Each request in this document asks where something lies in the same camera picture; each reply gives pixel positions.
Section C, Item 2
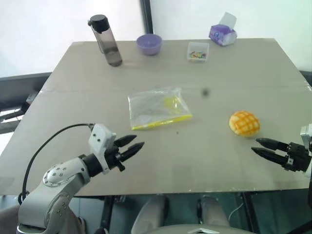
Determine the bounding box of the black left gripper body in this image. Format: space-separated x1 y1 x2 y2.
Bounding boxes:
105 138 126 173

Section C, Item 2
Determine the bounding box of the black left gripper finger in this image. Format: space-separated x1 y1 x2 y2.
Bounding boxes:
120 142 145 162
116 135 137 148

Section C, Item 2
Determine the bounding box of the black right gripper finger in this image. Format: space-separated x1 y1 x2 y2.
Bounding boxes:
255 137 290 153
251 147 287 169

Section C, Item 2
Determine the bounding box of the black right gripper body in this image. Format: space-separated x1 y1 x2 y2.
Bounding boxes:
281 142 312 173

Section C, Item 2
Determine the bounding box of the yellow pineapple bun bread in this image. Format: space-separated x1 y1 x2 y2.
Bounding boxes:
229 111 261 138

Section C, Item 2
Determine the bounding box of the clear yellow-zip plastic bag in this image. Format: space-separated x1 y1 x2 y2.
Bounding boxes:
127 86 193 131

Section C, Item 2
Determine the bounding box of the black table leg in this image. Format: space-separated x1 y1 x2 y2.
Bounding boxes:
240 192 259 232
97 196 115 234

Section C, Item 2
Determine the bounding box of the grey rounded robot leg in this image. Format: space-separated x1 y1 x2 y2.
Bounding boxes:
197 195 231 227
135 195 170 230

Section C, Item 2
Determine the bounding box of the dark low cabinet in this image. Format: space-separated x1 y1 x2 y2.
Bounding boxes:
298 69 312 89

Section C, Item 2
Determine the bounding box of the purple plastic bowl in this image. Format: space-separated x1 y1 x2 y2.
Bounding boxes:
136 34 163 56

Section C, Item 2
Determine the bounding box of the grey robot torso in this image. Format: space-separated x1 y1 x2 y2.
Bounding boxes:
131 223 254 234

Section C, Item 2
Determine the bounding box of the smoky grey water bottle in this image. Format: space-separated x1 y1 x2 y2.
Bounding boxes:
87 14 123 67

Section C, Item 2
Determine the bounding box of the dark side furniture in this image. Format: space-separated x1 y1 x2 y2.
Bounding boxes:
0 72 53 135

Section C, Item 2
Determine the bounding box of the clear box of colourful clips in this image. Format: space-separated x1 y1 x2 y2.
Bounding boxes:
187 41 210 63

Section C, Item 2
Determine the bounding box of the purple tissue pack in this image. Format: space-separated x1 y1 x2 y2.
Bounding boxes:
208 24 238 46

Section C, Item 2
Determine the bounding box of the white tissue sheet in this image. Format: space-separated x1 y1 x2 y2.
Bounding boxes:
218 12 238 31

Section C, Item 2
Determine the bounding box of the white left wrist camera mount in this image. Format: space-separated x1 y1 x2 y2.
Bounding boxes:
88 123 117 175

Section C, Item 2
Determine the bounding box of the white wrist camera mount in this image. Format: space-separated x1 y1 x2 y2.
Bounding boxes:
300 123 312 178
88 123 117 175

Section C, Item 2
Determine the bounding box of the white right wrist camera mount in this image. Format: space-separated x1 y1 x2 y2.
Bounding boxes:
300 123 312 178

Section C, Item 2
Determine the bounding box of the white floor cable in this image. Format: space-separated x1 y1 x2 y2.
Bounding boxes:
229 202 244 220

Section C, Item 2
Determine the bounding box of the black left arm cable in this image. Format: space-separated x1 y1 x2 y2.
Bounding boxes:
18 123 95 205

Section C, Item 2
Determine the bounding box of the black window post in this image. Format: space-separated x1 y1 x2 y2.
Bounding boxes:
141 0 154 35

